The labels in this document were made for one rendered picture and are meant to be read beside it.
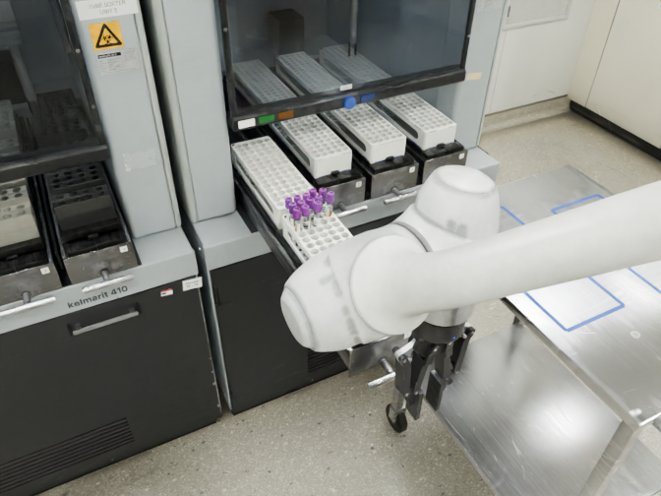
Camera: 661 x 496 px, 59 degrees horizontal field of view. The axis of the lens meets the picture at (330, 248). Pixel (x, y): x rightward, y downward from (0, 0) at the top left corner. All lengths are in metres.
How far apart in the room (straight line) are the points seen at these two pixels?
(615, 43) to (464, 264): 3.06
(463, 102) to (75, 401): 1.22
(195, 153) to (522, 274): 0.92
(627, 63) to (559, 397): 2.17
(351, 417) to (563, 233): 1.46
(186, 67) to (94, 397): 0.82
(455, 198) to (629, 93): 2.87
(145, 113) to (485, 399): 1.10
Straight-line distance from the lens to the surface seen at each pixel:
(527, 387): 1.70
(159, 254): 1.33
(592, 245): 0.49
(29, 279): 1.29
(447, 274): 0.51
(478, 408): 1.62
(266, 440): 1.85
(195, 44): 1.20
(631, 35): 3.46
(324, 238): 1.12
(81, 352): 1.44
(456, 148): 1.54
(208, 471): 1.82
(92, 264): 1.28
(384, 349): 1.04
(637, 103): 3.47
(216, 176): 1.34
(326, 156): 1.37
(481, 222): 0.67
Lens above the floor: 1.57
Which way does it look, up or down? 40 degrees down
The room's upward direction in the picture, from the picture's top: 1 degrees clockwise
